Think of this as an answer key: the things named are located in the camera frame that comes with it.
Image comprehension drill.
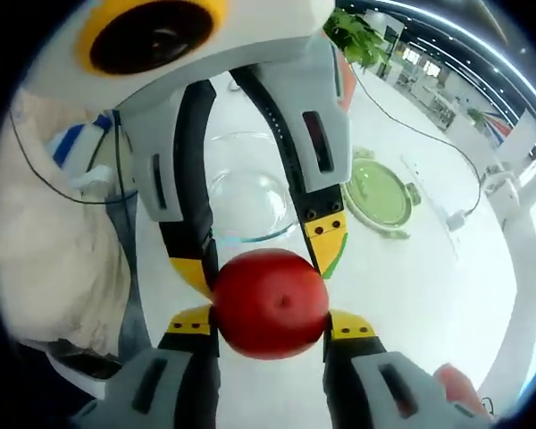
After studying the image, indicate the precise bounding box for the thin black body cable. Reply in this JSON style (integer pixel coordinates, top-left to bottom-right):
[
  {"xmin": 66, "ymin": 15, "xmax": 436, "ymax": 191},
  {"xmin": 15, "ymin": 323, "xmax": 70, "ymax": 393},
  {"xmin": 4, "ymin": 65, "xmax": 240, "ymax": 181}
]
[{"xmin": 8, "ymin": 106, "xmax": 138, "ymax": 211}]

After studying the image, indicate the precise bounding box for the potted green plant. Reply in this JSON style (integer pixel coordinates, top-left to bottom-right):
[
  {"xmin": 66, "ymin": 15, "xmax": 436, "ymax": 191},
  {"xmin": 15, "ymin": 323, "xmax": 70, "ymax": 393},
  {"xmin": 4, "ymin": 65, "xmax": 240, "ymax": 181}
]
[{"xmin": 323, "ymin": 8, "xmax": 389, "ymax": 71}]

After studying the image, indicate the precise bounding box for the clear glass container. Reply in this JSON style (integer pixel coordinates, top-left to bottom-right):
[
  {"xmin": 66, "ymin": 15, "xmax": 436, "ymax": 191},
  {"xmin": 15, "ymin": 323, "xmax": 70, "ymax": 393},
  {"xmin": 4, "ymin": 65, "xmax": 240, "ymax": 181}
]
[{"xmin": 205, "ymin": 129, "xmax": 305, "ymax": 245}]

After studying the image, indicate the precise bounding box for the person's right hand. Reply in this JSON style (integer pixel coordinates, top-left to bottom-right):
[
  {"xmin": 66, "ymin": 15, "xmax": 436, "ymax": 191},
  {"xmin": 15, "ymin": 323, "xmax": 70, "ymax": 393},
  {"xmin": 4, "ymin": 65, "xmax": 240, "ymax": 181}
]
[{"xmin": 432, "ymin": 364, "xmax": 491, "ymax": 421}]

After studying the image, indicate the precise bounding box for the green container lid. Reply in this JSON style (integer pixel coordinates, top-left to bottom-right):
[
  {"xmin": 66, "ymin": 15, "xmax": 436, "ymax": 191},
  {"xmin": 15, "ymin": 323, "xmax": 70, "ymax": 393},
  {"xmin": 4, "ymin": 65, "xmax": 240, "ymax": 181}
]
[{"xmin": 341, "ymin": 149, "xmax": 423, "ymax": 240}]

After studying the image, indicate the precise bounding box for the black charger cable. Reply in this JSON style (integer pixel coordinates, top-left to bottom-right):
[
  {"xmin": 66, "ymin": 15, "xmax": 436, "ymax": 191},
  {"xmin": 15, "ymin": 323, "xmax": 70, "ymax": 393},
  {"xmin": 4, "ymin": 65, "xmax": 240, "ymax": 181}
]
[{"xmin": 351, "ymin": 65, "xmax": 482, "ymax": 216}]

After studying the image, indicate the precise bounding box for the black screen on stand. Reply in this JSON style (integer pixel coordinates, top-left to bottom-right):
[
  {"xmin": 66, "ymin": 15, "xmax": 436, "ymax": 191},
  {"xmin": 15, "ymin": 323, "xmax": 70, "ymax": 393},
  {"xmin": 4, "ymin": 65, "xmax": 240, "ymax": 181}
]
[{"xmin": 381, "ymin": 24, "xmax": 403, "ymax": 81}]

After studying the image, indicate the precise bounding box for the white flush power strip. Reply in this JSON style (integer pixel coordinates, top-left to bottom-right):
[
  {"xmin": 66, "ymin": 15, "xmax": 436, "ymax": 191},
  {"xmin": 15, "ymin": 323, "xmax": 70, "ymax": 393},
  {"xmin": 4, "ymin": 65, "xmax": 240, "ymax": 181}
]
[{"xmin": 399, "ymin": 154, "xmax": 470, "ymax": 233}]

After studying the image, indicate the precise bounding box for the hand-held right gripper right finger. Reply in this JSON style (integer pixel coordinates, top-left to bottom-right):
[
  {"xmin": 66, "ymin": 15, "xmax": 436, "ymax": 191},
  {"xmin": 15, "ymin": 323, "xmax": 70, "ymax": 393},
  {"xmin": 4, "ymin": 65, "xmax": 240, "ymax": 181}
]
[{"xmin": 323, "ymin": 307, "xmax": 492, "ymax": 429}]

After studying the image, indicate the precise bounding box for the red tomato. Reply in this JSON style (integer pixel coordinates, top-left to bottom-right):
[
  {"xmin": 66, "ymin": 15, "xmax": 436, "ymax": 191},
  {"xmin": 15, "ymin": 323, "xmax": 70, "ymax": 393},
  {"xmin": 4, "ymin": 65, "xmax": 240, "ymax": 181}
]
[{"xmin": 212, "ymin": 248, "xmax": 331, "ymax": 360}]

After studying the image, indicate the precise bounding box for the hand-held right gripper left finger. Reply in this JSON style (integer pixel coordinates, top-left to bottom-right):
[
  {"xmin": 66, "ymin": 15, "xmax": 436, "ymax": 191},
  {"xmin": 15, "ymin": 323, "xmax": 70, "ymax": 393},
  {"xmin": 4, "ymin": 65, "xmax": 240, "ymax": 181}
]
[{"xmin": 71, "ymin": 306, "xmax": 220, "ymax": 429}]

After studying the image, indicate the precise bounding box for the white charger plug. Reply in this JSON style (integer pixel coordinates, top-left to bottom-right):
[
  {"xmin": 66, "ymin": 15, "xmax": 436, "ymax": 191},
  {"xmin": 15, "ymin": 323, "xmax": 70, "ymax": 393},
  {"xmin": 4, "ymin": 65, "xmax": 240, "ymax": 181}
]
[{"xmin": 446, "ymin": 209, "xmax": 470, "ymax": 231}]

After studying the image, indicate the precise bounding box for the person's beige shirt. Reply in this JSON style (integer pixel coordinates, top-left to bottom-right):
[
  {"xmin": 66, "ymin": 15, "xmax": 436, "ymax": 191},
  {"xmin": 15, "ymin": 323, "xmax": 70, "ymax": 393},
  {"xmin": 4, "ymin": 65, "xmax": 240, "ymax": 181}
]
[{"xmin": 0, "ymin": 87, "xmax": 135, "ymax": 354}]

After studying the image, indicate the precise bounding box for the white and blue worn device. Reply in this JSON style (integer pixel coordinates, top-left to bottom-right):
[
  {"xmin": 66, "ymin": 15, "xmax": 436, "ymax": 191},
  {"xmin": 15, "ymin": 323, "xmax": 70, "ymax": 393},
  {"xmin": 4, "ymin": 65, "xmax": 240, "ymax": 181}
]
[{"xmin": 46, "ymin": 114, "xmax": 117, "ymax": 189}]

